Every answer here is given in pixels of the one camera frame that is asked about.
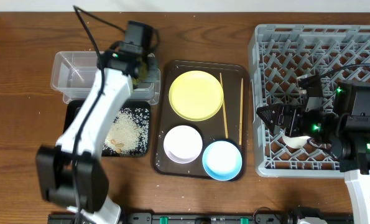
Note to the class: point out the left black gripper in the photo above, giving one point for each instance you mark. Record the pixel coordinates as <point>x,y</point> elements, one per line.
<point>153,76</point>

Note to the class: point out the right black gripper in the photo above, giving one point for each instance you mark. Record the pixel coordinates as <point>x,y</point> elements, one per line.
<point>292,112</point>

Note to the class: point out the white cup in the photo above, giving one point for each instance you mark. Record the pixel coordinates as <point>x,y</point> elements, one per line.
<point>295,142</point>

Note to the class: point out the wooden chopstick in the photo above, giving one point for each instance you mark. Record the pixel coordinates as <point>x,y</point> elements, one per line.
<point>224,111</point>
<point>241,112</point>

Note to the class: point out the light blue bowl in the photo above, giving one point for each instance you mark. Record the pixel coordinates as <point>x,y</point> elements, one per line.
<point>222,160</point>

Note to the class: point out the yellow round plate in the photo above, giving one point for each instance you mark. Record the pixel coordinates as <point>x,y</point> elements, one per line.
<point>196,95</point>

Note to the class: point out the pink white bowl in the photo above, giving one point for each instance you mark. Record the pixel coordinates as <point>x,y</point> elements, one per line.
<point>183,144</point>

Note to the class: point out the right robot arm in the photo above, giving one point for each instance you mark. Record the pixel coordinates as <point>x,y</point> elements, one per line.
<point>346,129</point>

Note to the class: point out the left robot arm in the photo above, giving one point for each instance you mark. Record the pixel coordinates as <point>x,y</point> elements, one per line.
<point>70,172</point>

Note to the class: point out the grey plastic dishwasher rack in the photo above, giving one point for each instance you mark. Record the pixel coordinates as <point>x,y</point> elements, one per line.
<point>278,54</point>

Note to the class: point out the dark brown serving tray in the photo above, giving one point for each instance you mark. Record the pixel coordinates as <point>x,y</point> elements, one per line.
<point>211,129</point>

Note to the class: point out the clear plastic bin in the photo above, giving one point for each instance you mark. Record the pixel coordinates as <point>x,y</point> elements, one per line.
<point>73,74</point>

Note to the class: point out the black tray with rice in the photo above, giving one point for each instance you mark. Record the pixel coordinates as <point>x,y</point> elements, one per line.
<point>129,134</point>

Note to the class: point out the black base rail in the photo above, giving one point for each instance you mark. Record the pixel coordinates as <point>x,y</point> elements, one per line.
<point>262,215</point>

